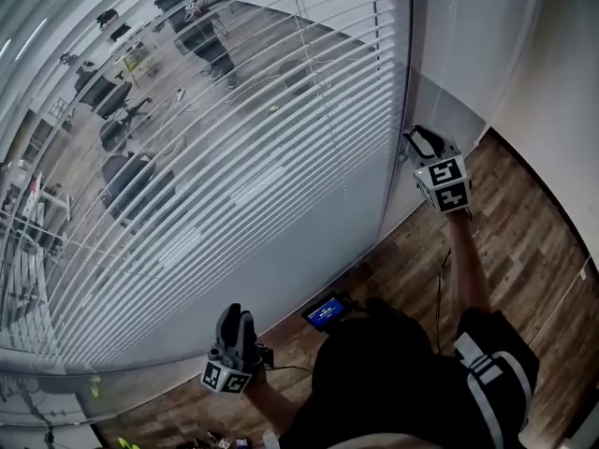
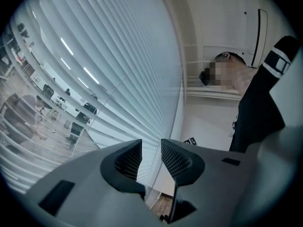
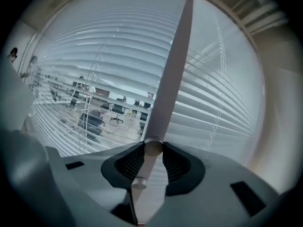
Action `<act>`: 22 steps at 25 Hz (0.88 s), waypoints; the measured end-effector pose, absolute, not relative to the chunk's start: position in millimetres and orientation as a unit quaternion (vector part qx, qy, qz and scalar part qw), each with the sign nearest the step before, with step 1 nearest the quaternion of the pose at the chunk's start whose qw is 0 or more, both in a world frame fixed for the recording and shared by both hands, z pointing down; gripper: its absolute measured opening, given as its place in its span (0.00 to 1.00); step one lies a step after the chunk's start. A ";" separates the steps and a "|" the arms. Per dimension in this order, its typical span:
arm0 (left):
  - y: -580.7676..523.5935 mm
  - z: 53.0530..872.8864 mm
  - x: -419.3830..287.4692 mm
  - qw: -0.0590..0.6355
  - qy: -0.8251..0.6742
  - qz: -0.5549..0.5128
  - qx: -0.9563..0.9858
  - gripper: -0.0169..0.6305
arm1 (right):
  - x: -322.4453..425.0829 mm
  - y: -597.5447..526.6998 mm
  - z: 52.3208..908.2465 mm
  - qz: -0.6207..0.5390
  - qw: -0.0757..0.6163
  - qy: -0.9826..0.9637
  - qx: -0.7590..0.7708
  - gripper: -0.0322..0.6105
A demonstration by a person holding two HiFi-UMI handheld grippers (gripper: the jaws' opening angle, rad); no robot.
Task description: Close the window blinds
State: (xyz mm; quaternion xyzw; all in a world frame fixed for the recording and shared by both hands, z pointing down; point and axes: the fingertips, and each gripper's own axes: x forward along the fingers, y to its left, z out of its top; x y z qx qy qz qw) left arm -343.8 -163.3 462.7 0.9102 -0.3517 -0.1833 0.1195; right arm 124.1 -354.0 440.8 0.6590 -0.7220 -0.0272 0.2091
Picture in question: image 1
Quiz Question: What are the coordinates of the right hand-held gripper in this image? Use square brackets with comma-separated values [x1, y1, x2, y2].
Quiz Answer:
[402, 124, 473, 215]

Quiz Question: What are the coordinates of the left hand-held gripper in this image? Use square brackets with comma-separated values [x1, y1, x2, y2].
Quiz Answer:
[199, 302, 263, 397]

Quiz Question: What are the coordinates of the person's right forearm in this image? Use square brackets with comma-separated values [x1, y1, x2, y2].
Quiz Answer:
[446, 208, 493, 313]

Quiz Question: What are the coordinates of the person's left forearm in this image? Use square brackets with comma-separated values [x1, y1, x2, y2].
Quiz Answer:
[242, 367, 306, 435]

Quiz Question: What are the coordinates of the small black chest monitor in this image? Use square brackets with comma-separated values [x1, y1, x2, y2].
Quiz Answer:
[299, 291, 358, 334]

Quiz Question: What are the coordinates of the person's black shirt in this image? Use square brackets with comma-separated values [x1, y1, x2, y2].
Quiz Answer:
[278, 304, 541, 449]

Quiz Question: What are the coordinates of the black office chair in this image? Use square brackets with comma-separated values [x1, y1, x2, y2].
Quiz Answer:
[99, 152, 177, 226]
[74, 69, 153, 133]

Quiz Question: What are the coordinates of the black mounted camera box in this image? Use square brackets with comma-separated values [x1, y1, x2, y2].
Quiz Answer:
[255, 343, 277, 371]

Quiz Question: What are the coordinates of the white wall cable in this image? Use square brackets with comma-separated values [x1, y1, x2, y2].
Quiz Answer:
[536, 253, 593, 339]

